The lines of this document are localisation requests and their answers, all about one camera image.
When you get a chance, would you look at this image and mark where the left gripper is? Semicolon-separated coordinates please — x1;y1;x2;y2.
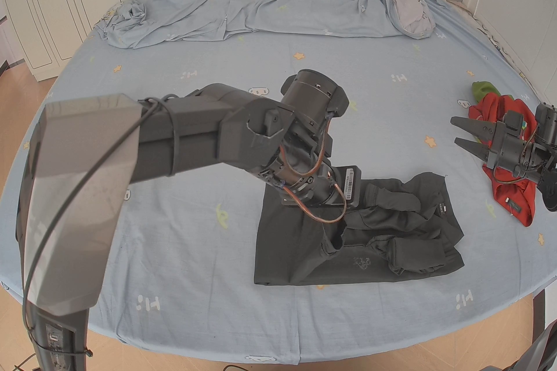
283;164;362;212

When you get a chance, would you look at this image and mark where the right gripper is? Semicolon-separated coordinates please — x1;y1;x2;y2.
450;116;534;179

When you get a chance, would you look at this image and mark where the black shirt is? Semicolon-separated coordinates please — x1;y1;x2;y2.
254;171;464;286

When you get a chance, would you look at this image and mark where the green garment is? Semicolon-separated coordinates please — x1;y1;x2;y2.
471;81;528;144

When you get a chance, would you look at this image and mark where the red shirt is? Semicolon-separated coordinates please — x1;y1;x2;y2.
468;93;540;227

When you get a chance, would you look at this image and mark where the pale blue quilt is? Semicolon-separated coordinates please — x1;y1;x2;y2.
93;0;437;50

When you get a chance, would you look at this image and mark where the bed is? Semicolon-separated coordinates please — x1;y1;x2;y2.
0;0;557;365

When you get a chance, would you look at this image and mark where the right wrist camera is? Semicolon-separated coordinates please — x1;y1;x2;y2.
502;110;526;139

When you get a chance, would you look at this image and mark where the black cable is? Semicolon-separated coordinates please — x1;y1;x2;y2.
22;95;179;361

